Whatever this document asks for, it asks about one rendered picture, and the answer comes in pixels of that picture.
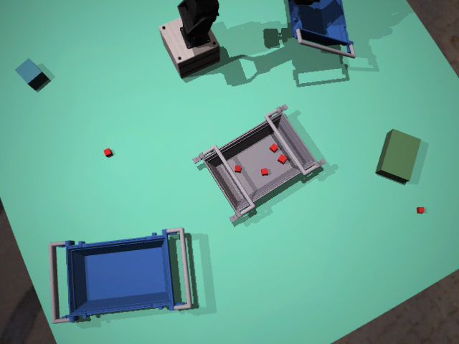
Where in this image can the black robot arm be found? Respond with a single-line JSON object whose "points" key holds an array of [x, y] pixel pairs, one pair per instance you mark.
{"points": [[198, 16]]}

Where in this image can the blue plastic tray with grey wire bars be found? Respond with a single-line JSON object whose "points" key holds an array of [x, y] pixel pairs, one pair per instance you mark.
{"points": [[126, 274]]}

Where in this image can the olive green box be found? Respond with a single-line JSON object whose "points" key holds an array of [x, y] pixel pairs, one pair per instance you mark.
{"points": [[398, 156]]}

